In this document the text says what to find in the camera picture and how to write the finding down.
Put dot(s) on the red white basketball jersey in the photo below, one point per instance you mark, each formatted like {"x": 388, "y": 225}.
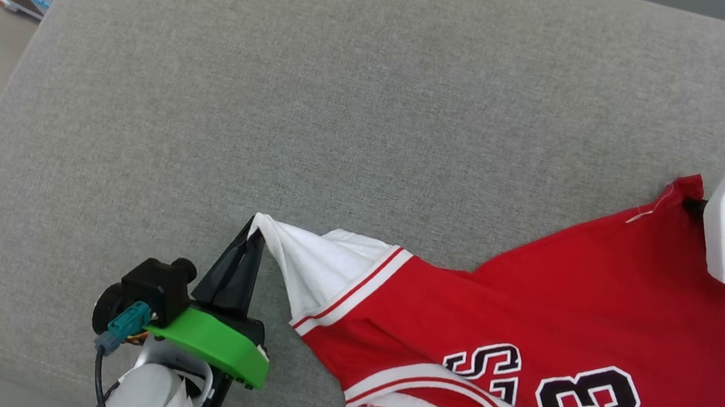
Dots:
{"x": 524, "y": 345}

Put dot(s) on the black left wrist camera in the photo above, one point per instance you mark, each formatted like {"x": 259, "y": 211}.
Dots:
{"x": 155, "y": 289}

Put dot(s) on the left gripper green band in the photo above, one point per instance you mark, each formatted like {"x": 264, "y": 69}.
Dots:
{"x": 217, "y": 344}

